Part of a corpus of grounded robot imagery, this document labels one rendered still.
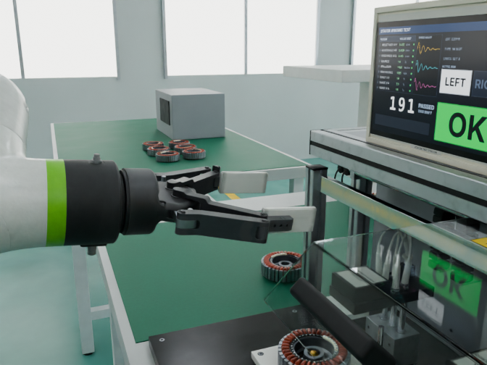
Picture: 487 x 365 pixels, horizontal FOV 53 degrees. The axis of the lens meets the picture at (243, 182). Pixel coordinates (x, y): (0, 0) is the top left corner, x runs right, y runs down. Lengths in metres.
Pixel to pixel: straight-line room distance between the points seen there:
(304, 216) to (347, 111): 5.53
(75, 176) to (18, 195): 0.06
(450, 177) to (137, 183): 0.37
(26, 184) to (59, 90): 4.57
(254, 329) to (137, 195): 0.47
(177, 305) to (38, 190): 0.59
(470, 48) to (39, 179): 0.50
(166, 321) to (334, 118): 5.16
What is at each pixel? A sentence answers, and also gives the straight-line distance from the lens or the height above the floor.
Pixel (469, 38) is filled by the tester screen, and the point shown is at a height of 1.27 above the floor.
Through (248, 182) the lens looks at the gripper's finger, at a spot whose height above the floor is 1.08.
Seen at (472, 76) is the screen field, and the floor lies 1.23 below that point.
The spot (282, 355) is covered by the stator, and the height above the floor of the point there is 0.81.
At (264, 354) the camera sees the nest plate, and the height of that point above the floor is 0.78.
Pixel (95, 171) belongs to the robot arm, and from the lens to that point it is 0.53.
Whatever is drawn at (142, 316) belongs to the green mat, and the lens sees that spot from 1.03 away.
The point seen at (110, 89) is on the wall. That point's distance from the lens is 5.10.
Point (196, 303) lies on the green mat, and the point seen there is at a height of 0.75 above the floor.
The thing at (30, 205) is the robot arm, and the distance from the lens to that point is 0.51.
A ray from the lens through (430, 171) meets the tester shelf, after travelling 0.67.
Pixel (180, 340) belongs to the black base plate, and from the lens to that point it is 0.90.
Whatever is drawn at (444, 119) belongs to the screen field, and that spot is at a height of 1.17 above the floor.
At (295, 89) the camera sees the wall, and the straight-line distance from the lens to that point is 5.71.
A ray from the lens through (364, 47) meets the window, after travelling 6.15.
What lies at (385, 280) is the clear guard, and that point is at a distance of 0.45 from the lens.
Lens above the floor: 1.26
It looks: 15 degrees down
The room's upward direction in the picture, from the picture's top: straight up
